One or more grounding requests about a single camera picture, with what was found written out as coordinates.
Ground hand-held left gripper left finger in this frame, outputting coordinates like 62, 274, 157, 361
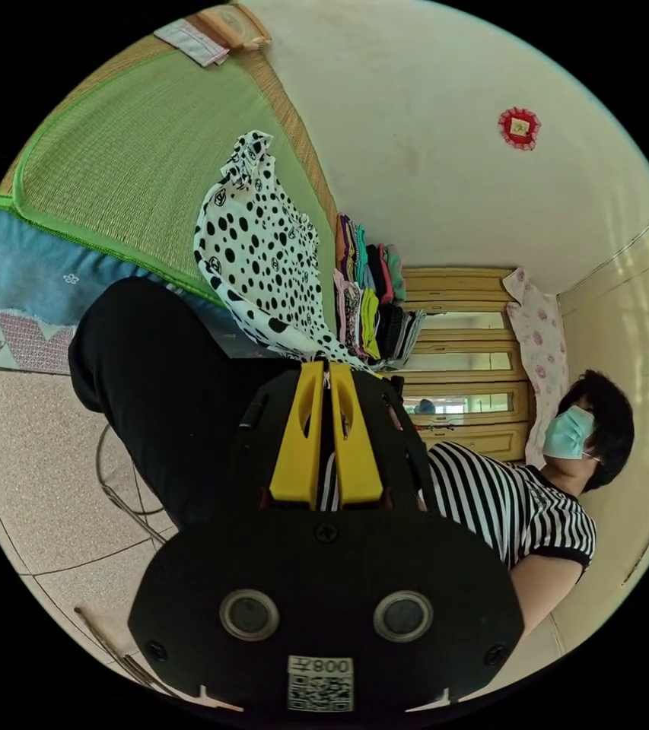
269, 360, 325, 505

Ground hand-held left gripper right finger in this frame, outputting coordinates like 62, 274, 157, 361
329, 363, 384, 509

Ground white polka dot shirt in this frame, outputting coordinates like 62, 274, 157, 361
193, 130, 383, 377

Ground person's body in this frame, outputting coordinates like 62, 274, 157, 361
67, 277, 635, 640

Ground yellow wooden cupboard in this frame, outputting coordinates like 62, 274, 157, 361
398, 266, 533, 464

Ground pile of clothes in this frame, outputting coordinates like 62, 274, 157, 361
332, 213, 428, 363

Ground floral curtain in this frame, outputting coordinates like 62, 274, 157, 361
501, 268, 571, 471

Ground bed with green woven mat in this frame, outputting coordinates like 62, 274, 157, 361
0, 17, 339, 366

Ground white pink folded cloth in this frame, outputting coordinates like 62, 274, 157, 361
153, 20, 231, 68

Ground red round wall ornament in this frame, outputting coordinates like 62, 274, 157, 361
497, 108, 542, 151

